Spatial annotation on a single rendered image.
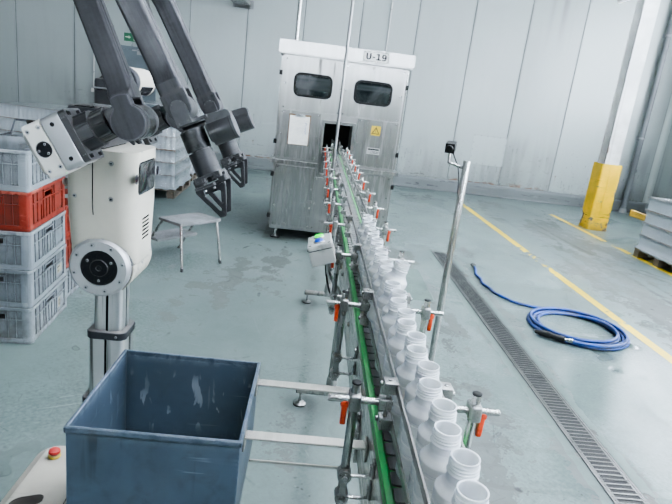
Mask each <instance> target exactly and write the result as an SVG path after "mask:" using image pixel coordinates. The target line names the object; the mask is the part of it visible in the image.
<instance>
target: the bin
mask: <svg viewBox="0 0 672 504"><path fill-rule="evenodd" d="M260 365H261V363H260V362H254V361H244V360H233V359H223V358H213V357H202V356H192V355H181V354H171V353H161V352H150V351H140V350H130V349H125V350H124V351H123V352H122V353H121V355H120V356H119V357H118V358H117V360H116V361H115V362H114V364H113V365H112V366H111V367H110V369H109V370H108V371H107V372H106V374H105V375H104V376H103V377H102V379H101V380H100V381H99V383H98V384H97V385H96V386H95V388H94V389H93V390H92V391H91V393H90V394H89V395H88V397H87V398H86V399H85V400H84V402H83V403H82V404H81V405H80V407H79V408H78V409H77V411H76V412H75V413H74V414H73V416H72V417H71V418H70V419H69V421H68V422H67V423H66V425H65V426H64V427H63V432H64V433H66V504H240V501H241V496H242V491H243V486H244V481H245V476H246V471H247V466H248V462H256V463H268V464H279V465H291V466H302V467H314V468H326V469H336V470H337V468H338V466H329V465H317V464H306V463H294V462H283V461H271V460H259V459H249V456H250V451H251V446H252V440H255V441H266V442H278V443H289V444H300V445H312V446H323V447H334V448H343V445H344V439H340V438H329V437H318V436H307V435H295V434H284V433H273V432H262V431H253V427H254V416H255V405H256V394H257V390H258V386H264V387H274V388H285V389H295V390H306V391H317V392H327V393H338V394H349V389H350V387H339V386H329V385H318V384H308V383H297V382H287V381H276V380H266V379H259V375H258V374H259V370H260Z"/></svg>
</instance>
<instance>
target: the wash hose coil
mask: <svg viewBox="0 0 672 504"><path fill-rule="evenodd" d="M470 265H471V267H473V268H474V273H475V275H476V277H478V278H479V279H480V283H481V284H482V285H483V286H485V287H486V288H488V289H489V290H490V291H491V292H492V293H493V294H495V295H497V296H499V297H501V298H503V299H505V300H507V301H509V302H512V303H514V304H517V305H521V306H525V307H530V308H535V309H532V310H531V311H530V312H529V313H528V314H527V321H528V323H529V324H530V325H531V326H532V327H533V328H534V331H533V332H535V333H536V334H539V335H540V336H543V337H546V338H549V339H550V338H552V339H555V340H557V341H560V342H563V343H566V344H569V345H573V346H577V347H581V348H586V349H591V350H599V351H618V350H622V349H625V348H627V347H628V346H629V345H630V339H629V336H628V334H627V333H626V332H625V331H624V330H623V329H621V328H620V327H619V326H617V325H615V324H613V323H612V322H610V321H607V320H605V319H603V318H600V317H598V316H595V315H592V314H589V313H586V312H582V311H578V310H574V309H568V308H562V307H541V306H535V305H530V304H525V303H521V302H518V301H515V300H512V299H510V298H508V297H506V296H504V295H501V294H499V293H497V292H496V291H494V290H493V289H492V288H491V287H490V286H488V285H487V284H485V283H484V282H483V279H482V277H480V276H479V275H478V274H477V268H476V264H475V263H474V262H472V263H471V264H470ZM532 314H533V315H532ZM544 315H564V316H572V317H578V318H582V319H586V320H589V321H592V322H594V323H597V324H599V325H601V326H603V327H605V328H607V329H608V330H610V331H611V332H613V333H614V334H615V335H616V336H615V337H614V338H612V339H606V340H593V339H585V338H579V337H575V336H570V335H567V334H564V333H561V332H558V331H555V330H553V329H550V328H548V327H546V326H545V325H544V324H542V323H541V322H540V319H539V318H540V317H541V316H544ZM535 316H537V317H536V320H535ZM530 319H531V320H532V321H531V320H530ZM532 322H533V323H532ZM535 329H536V330H535ZM620 337H621V342H620V343H618V342H619V341H620Z"/></svg>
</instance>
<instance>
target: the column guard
mask: <svg viewBox="0 0 672 504"><path fill-rule="evenodd" d="M621 170H622V166H620V165H619V166H618V165H610V164H602V163H598V162H594V164H593V168H592V172H591V176H590V180H589V184H588V188H587V192H586V196H585V200H584V205H583V210H582V212H583V215H582V217H581V219H580V222H579V225H578V226H580V227H582V228H584V229H588V230H593V231H602V232H606V228H607V224H608V220H609V217H610V213H611V209H612V205H613V201H614V196H615V192H616V189H617V185H618V182H619V178H620V174H621Z"/></svg>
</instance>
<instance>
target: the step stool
mask: <svg viewBox="0 0 672 504"><path fill-rule="evenodd" d="M159 220H161V221H160V222H159V224H158V225H157V227H156V228H155V230H154V231H153V232H151V239H152V240H154V241H157V242H158V241H165V240H171V239H177V238H180V244H179V245H178V247H177V248H180V272H183V242H184V241H185V239H186V237H189V236H195V235H197V232H194V231H191V229H192V228H193V226H194V225H199V224H206V223H213V222H215V224H216V236H217V247H218V259H219V260H218V261H219V264H222V262H221V253H220V241H219V229H218V222H220V221H221V219H219V218H216V217H213V216H210V215H206V214H203V213H200V212H194V213H186V214H177V215H169V216H160V217H159ZM163 221H165V222H168V223H170V224H173V225H176V226H179V227H180V228H175V229H168V230H162V231H157V230H158V229H159V227H160V226H161V224H162V223H163ZM185 226H190V228H189V229H185V228H183V227H185ZM183 237H184V238H183Z"/></svg>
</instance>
